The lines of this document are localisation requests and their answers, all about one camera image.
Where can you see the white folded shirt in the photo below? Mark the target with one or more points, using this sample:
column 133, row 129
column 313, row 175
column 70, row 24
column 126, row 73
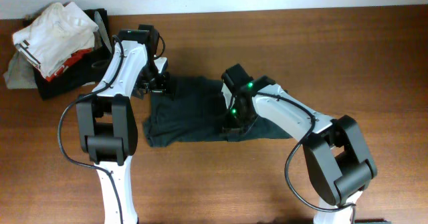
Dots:
column 54, row 36

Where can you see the dark green Nike t-shirt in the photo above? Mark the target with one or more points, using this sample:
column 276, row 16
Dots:
column 193, row 115

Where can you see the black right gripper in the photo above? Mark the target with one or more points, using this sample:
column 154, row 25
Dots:
column 228, row 125

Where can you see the red folded shirt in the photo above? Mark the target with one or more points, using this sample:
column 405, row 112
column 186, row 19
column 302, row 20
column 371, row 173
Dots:
column 75, row 57

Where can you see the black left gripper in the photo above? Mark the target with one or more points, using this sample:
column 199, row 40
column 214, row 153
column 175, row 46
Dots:
column 162, row 86

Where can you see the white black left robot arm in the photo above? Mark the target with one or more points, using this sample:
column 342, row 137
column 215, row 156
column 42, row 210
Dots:
column 107, row 126

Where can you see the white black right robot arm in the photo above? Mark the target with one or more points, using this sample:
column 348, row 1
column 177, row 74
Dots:
column 339, row 163

